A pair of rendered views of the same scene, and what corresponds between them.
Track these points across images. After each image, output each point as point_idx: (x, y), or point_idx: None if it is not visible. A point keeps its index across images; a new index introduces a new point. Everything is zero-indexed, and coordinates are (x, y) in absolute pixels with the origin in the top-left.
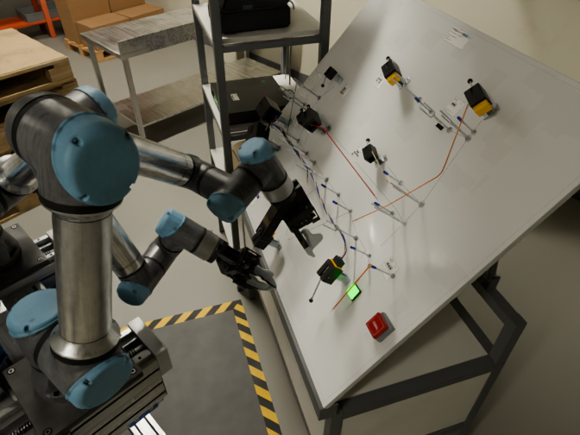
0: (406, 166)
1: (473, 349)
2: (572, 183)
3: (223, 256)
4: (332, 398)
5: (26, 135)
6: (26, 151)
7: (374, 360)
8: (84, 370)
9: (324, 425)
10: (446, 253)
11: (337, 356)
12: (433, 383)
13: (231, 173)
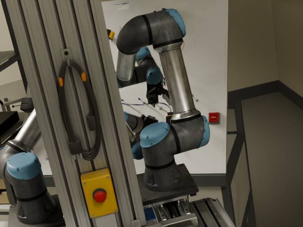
0: None
1: (231, 136)
2: (226, 17)
3: (148, 120)
4: (225, 165)
5: (155, 22)
6: (158, 28)
7: (225, 131)
8: (201, 119)
9: (224, 203)
10: (208, 72)
11: (208, 151)
12: (237, 151)
13: (143, 63)
